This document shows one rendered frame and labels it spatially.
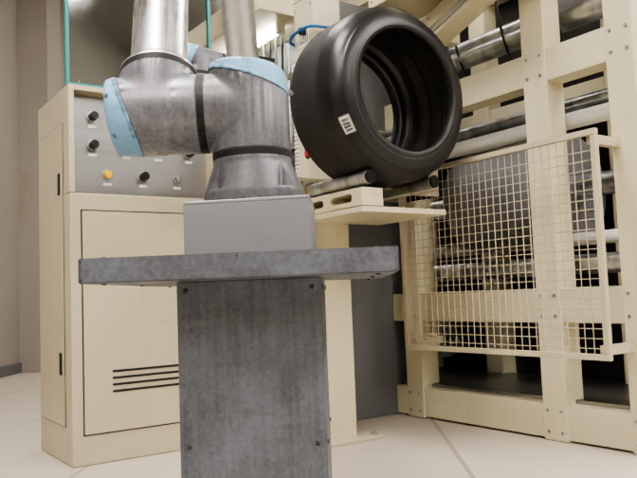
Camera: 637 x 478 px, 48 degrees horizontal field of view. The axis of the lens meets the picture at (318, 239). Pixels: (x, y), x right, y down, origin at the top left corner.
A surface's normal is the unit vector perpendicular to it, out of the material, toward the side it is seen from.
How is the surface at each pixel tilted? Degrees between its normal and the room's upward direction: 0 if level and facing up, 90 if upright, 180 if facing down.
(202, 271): 90
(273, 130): 90
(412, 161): 100
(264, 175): 70
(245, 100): 90
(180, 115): 105
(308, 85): 88
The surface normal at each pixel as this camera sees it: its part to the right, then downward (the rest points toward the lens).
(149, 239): 0.57, -0.08
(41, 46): -0.04, -0.07
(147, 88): 0.00, -0.41
